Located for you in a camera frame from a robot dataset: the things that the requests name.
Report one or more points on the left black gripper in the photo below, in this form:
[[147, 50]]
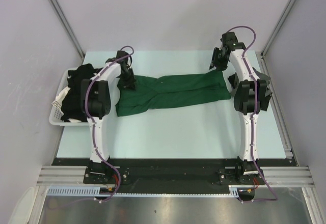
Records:
[[131, 84]]

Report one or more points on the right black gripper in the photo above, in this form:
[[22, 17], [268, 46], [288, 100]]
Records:
[[219, 66]]

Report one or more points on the green t shirt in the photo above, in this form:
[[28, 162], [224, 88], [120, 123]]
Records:
[[171, 91]]

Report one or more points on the white plastic basket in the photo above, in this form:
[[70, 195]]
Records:
[[55, 113]]

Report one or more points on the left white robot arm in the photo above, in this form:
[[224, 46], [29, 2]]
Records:
[[96, 104]]

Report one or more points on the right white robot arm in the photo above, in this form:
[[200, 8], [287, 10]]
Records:
[[246, 169]]

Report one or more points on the black t shirt in basket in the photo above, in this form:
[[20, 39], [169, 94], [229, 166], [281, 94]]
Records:
[[71, 106]]

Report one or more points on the white t shirt in basket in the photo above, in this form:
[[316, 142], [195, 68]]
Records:
[[57, 103]]

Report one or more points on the right aluminium corner post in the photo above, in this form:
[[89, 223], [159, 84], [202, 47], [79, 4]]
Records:
[[281, 21]]

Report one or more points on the aluminium corner post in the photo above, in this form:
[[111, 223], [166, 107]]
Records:
[[67, 27], [281, 21]]

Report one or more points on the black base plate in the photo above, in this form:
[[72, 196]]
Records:
[[155, 187]]

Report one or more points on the left aluminium corner post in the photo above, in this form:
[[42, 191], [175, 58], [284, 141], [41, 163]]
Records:
[[67, 27]]

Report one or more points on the blue slotted cable duct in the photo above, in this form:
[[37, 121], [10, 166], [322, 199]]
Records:
[[73, 190]]

